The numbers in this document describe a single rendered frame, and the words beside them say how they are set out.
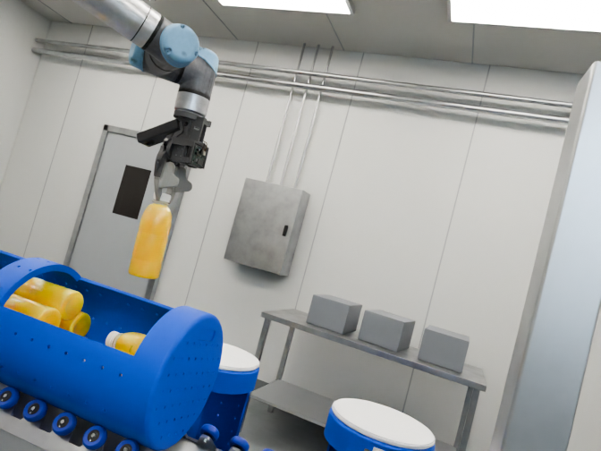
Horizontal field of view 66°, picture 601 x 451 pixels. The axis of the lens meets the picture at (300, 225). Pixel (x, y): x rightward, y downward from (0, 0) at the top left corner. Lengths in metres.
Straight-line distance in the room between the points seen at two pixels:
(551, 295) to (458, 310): 3.57
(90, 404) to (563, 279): 0.83
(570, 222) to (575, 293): 0.07
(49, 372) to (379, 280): 3.41
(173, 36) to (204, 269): 3.96
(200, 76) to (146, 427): 0.74
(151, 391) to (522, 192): 3.69
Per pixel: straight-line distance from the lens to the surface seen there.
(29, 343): 1.08
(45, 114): 6.65
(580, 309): 0.57
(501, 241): 4.16
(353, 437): 1.24
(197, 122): 1.11
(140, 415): 0.95
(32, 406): 1.14
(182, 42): 0.97
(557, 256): 0.57
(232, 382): 1.43
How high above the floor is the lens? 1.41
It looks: 3 degrees up
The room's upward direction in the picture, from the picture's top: 15 degrees clockwise
